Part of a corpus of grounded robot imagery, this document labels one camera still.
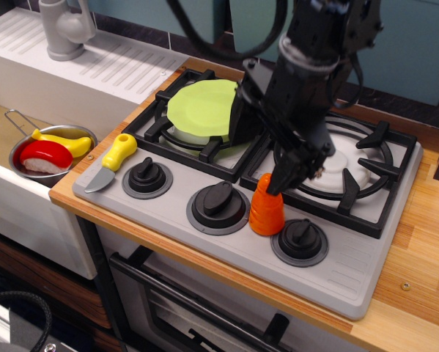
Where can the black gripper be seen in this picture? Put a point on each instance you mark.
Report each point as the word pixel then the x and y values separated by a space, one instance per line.
pixel 289 101

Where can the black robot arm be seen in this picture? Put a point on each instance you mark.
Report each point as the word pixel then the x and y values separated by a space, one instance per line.
pixel 316 55

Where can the orange toy carrot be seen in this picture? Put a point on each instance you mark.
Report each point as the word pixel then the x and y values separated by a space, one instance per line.
pixel 266 215

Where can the light green plastic plate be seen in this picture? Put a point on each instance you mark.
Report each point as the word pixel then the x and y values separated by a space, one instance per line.
pixel 203 108

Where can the black middle stove knob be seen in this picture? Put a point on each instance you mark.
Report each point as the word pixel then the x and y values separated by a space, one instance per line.
pixel 218 210

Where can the black stove knob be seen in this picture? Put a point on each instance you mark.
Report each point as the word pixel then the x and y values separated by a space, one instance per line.
pixel 218 210
pixel 147 180
pixel 300 243

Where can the black left burner grate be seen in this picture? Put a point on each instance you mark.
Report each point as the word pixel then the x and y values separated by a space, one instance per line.
pixel 213 155

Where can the black burner grate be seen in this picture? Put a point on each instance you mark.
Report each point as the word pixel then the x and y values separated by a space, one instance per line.
pixel 361 181
pixel 213 155

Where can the black right burner grate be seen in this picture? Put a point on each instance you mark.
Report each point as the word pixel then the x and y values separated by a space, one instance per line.
pixel 361 181

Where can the grey toy stove top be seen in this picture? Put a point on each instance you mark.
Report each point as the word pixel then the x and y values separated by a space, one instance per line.
pixel 198 190

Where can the black right stove knob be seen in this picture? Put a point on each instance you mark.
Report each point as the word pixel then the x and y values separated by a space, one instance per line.
pixel 300 243

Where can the black left stove knob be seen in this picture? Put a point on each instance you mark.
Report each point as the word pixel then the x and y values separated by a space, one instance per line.
pixel 147 180

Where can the white toy sink unit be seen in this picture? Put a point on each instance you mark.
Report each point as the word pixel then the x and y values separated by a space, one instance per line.
pixel 97 91

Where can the yellow toy banana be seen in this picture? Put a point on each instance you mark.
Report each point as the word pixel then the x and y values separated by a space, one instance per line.
pixel 77 147

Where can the toy oven door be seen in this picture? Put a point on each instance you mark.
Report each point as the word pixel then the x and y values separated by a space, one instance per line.
pixel 185 310

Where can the small metal pot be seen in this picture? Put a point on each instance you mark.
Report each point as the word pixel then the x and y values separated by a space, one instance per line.
pixel 66 131

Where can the red and white toy sushi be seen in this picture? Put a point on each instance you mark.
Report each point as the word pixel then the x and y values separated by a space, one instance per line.
pixel 47 157

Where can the grey toy faucet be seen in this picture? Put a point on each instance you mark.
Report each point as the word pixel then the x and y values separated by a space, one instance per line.
pixel 66 32

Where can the yellow handled toy knife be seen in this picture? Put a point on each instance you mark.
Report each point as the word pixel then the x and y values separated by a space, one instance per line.
pixel 123 147

